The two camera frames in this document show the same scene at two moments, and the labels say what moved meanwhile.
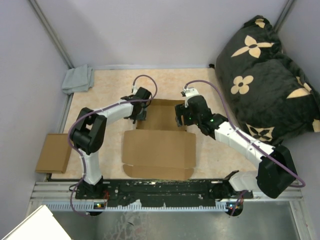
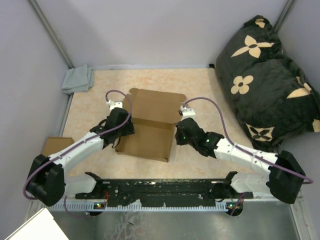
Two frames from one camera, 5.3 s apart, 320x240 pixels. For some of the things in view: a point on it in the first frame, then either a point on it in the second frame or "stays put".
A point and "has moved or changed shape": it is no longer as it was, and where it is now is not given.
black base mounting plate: x=160 y=192 stays put
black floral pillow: x=264 y=88 stays put
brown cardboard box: x=159 y=149 has moved or changed shape
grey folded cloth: x=78 y=79 stays put
